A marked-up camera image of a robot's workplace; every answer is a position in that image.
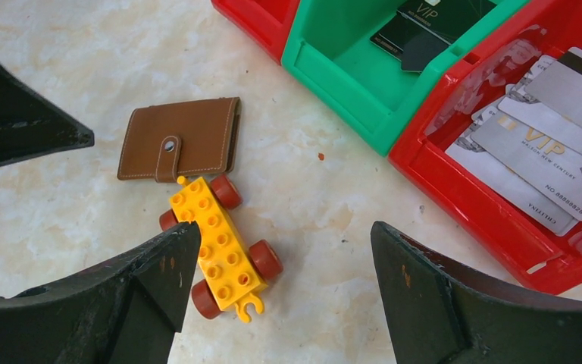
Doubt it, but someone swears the red bin with silver cards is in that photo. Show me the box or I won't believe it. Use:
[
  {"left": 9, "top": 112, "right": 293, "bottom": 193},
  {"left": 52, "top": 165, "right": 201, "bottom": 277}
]
[{"left": 389, "top": 1, "right": 582, "bottom": 294}]

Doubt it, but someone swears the green plastic bin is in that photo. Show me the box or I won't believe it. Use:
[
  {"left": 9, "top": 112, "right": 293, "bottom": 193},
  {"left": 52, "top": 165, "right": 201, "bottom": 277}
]
[{"left": 282, "top": 0, "right": 526, "bottom": 156}]

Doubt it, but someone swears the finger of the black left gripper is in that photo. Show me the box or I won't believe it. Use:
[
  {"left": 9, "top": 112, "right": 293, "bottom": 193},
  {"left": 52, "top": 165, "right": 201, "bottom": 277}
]
[{"left": 0, "top": 65, "right": 95, "bottom": 167}]

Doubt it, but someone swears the black VIP card upper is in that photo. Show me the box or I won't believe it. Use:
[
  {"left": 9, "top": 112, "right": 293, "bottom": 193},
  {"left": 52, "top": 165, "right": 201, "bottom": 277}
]
[{"left": 397, "top": 0, "right": 496, "bottom": 44}]

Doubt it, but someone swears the yellow toy brick car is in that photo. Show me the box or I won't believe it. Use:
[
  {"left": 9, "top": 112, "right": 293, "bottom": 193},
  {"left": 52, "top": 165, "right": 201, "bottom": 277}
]
[{"left": 159, "top": 174, "right": 283, "bottom": 323}]

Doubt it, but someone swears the red bin with gold cards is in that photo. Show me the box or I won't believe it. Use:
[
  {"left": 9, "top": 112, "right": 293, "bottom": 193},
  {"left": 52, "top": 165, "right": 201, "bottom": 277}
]
[{"left": 211, "top": 0, "right": 300, "bottom": 64}]

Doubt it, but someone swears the brown leather card holder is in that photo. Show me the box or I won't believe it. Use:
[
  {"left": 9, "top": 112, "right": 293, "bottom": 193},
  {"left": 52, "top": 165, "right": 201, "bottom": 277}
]
[{"left": 117, "top": 97, "right": 242, "bottom": 183}]

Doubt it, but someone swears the silver card bottom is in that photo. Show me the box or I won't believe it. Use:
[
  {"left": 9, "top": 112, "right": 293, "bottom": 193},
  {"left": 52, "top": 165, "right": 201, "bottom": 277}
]
[{"left": 446, "top": 143, "right": 577, "bottom": 237}]

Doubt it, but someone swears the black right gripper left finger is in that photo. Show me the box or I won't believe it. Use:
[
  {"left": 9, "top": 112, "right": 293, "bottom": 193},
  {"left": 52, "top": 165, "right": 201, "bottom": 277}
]
[{"left": 0, "top": 223, "right": 201, "bottom": 363}]

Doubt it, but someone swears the black vip card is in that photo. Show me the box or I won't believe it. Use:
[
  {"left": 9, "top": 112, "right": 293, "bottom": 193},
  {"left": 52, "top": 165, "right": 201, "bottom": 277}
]
[
  {"left": 370, "top": 14, "right": 449, "bottom": 73},
  {"left": 397, "top": 0, "right": 496, "bottom": 44}
]

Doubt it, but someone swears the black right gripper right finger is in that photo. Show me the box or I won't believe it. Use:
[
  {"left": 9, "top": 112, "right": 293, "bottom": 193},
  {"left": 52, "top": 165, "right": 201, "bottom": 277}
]
[{"left": 371, "top": 221, "right": 582, "bottom": 363}]

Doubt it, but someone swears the silver card with stripe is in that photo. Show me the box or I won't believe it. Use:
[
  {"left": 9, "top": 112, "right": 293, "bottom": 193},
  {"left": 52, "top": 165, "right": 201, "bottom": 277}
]
[{"left": 526, "top": 47, "right": 582, "bottom": 127}]

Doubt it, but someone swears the black VIP card lower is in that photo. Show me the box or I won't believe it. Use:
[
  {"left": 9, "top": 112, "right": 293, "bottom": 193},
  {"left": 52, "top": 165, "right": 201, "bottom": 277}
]
[{"left": 370, "top": 14, "right": 449, "bottom": 73}]

